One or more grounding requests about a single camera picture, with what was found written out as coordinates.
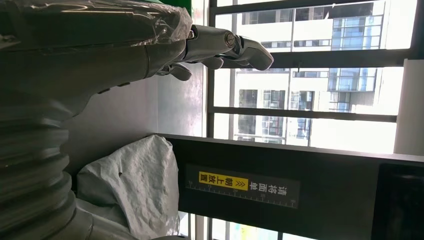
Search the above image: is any building outside window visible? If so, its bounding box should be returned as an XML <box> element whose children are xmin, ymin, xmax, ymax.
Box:
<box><xmin>213</xmin><ymin>0</ymin><xmax>418</xmax><ymax>150</ymax></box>

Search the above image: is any black scanner column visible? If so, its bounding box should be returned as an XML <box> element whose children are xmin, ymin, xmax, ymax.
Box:
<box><xmin>155</xmin><ymin>133</ymin><xmax>424</xmax><ymax>240</ymax></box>

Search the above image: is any black yellow ruler label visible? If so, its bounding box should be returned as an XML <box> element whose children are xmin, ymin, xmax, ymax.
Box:
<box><xmin>185</xmin><ymin>163</ymin><xmax>301</xmax><ymax>210</ymax></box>

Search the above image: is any dark window frame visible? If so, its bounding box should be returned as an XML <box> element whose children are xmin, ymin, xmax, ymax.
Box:
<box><xmin>205</xmin><ymin>0</ymin><xmax>424</xmax><ymax>240</ymax></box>

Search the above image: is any plain grey parcel bag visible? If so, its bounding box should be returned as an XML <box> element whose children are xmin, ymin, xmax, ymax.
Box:
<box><xmin>76</xmin><ymin>134</ymin><xmax>181</xmax><ymax>240</ymax></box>

